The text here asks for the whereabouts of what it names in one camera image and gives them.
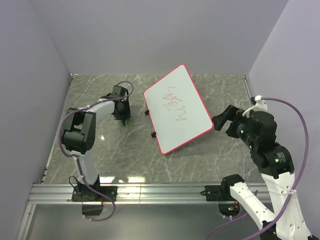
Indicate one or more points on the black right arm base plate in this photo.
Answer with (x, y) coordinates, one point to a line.
(217, 193)

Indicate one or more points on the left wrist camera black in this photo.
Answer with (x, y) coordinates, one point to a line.
(119, 92)

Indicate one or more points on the pink framed whiteboard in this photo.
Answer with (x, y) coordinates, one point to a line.
(176, 109)

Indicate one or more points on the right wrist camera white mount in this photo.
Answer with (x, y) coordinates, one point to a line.
(258, 105)

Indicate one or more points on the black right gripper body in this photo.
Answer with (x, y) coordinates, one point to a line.
(238, 128)

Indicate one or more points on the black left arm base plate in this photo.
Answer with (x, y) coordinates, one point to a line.
(107, 193)

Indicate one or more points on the aluminium mounting rail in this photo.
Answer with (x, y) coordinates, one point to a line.
(127, 193)

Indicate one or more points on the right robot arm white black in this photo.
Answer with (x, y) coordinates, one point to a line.
(257, 129)

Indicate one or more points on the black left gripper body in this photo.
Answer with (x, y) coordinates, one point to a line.
(125, 110)

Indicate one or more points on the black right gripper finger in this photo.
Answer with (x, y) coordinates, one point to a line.
(219, 121)
(232, 112)

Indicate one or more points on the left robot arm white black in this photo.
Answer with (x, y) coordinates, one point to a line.
(77, 137)

